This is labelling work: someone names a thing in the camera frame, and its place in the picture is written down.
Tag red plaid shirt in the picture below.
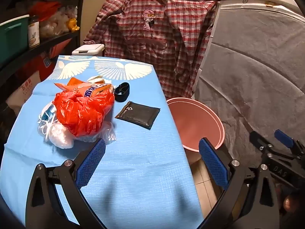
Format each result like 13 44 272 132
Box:
83 0 218 101

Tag blue face mask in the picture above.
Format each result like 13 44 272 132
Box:
36 101 59 144

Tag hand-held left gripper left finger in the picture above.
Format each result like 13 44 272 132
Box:
25 138 106 229

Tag glass jar with label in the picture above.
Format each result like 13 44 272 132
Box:
28 15 40 49

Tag pink plastic bin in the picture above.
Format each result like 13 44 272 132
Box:
166 97 226 166

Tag orange snack packet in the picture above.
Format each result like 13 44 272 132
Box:
55 77 113 101

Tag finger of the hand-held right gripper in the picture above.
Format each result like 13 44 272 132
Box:
249 131 296 159
274 129 305 158

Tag yellow plastic bag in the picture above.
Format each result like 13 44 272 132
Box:
67 17 80 32

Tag white sack with red print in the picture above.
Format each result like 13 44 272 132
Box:
6 70 41 115

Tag person's right hand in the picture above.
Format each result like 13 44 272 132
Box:
276 188 305 222

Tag clear plastic bag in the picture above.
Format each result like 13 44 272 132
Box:
48 122 117 148

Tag white pedal bin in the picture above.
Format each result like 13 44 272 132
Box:
71 43 105 58

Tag red cardboard box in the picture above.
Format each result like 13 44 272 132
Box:
26 44 72 81

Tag black foil pouch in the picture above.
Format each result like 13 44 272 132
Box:
115 101 161 130

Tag clear bag of white items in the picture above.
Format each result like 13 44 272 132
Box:
39 5 78 39

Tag grey cloth cover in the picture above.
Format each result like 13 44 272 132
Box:
194 3 305 170

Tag green storage box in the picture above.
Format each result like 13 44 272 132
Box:
0 14 30 62

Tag black elastic band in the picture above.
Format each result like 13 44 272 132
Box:
114 82 131 102

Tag red plastic bag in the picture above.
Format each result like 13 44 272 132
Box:
53 89 115 137

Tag blue tablecloth with white wings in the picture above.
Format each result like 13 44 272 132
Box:
0 55 208 229

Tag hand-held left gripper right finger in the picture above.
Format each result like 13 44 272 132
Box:
198 137 280 229

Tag black shelf rack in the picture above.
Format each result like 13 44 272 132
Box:
0 0 87 96

